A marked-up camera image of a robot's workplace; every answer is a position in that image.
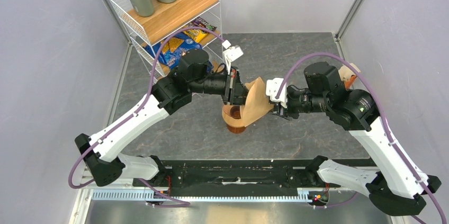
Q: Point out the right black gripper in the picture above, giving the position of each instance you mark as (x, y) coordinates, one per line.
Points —
(287, 112)

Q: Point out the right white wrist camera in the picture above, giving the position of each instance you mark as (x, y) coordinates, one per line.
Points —
(276, 92)

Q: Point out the brown paper coffee filter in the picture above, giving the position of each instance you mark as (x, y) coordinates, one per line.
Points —
(257, 103)

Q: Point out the coffee filter box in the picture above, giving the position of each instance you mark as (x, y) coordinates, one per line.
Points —
(347, 76)

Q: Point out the brown candy bag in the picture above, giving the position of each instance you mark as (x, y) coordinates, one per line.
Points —
(199, 21)

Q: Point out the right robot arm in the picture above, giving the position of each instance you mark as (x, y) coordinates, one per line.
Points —
(394, 189)

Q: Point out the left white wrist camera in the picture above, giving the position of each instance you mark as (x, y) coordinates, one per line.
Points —
(230, 53)

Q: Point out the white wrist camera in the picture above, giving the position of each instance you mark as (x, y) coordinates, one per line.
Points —
(276, 92)
(230, 53)

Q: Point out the white wire wooden shelf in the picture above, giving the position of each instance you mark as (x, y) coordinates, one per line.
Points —
(166, 19)

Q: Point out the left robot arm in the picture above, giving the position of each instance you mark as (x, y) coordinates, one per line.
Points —
(101, 151)

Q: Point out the yellow candy bag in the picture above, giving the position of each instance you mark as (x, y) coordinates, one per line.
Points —
(195, 34)

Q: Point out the clear glass dripper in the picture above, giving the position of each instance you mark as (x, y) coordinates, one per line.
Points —
(232, 111)

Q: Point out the blue Doritos bag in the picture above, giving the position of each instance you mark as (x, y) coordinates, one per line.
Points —
(175, 48)

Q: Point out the wooden ring dripper holder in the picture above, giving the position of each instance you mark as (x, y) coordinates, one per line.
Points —
(231, 119)

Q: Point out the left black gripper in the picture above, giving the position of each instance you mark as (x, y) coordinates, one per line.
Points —
(235, 92)

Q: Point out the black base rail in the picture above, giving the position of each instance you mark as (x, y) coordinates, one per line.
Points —
(240, 178)

